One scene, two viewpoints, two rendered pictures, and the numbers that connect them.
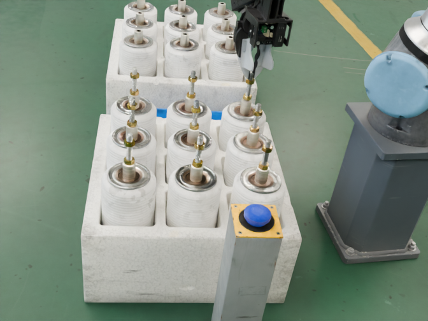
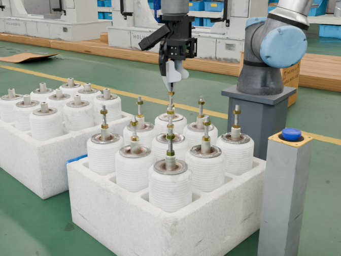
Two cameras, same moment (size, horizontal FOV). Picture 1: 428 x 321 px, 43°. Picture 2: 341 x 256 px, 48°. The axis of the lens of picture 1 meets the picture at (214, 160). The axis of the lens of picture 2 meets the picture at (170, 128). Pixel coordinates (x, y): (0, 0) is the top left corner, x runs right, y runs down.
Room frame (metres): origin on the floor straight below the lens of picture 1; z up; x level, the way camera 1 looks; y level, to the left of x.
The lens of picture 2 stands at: (0.13, 0.58, 0.62)
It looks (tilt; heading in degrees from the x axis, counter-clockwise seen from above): 20 degrees down; 324
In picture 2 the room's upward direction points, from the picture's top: straight up
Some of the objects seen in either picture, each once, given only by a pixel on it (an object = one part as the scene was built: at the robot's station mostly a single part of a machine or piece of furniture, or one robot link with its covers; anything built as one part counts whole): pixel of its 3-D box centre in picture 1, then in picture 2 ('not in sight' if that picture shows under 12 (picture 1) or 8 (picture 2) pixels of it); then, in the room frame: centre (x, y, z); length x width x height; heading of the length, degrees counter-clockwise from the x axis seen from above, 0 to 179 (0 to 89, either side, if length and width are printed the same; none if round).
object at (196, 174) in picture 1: (196, 172); (205, 146); (0.76, 0.03, 0.26); 0.02 x 0.02 x 0.03
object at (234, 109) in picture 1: (244, 111); (170, 117); (1.01, -0.05, 0.25); 0.08 x 0.08 x 0.01
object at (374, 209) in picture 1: (383, 182); (256, 131); (0.96, -0.38, 0.15); 0.19 x 0.19 x 0.30; 16
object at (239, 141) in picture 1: (251, 142); (200, 127); (0.89, -0.07, 0.25); 0.08 x 0.08 x 0.01
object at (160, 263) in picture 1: (186, 202); (170, 193); (0.87, 0.05, 0.09); 0.39 x 0.39 x 0.18; 9
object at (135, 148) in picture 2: (131, 132); (135, 146); (0.85, 0.16, 0.26); 0.02 x 0.02 x 0.03
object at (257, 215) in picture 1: (256, 216); (291, 135); (0.60, -0.07, 0.32); 0.04 x 0.04 x 0.02
